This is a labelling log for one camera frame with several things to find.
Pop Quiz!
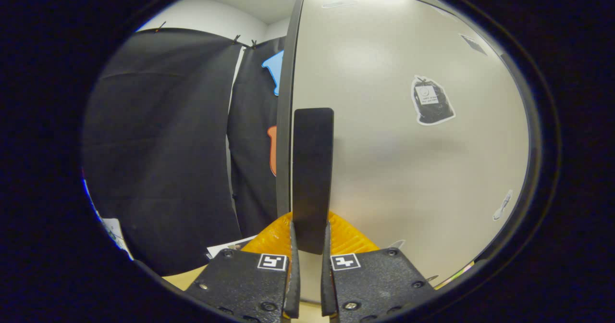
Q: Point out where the beige cabinet door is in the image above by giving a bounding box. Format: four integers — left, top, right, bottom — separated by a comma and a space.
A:
276, 0, 541, 305

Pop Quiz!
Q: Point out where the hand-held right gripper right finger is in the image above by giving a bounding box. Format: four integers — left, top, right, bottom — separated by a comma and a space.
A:
320, 211, 438, 323

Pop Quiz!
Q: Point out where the black backdrop cloth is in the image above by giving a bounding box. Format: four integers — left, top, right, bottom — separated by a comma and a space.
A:
82, 27, 289, 276

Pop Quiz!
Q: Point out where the black door handle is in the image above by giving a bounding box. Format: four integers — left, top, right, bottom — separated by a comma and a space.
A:
292, 107, 335, 256

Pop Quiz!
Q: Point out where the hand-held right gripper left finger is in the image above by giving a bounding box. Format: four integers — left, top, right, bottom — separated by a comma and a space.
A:
185, 211, 301, 323

